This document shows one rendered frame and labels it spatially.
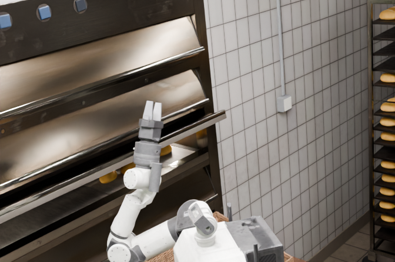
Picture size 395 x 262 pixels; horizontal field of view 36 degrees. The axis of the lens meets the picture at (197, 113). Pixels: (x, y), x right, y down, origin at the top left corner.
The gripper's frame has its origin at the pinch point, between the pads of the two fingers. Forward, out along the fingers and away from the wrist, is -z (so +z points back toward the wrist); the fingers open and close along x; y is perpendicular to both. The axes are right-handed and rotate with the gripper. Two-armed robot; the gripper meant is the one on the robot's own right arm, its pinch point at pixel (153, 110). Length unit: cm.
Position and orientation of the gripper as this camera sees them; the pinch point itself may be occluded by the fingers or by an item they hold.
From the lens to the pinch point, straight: 204.2
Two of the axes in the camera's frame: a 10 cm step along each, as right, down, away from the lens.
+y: -9.5, -1.3, 2.8
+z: -1.4, 9.9, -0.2
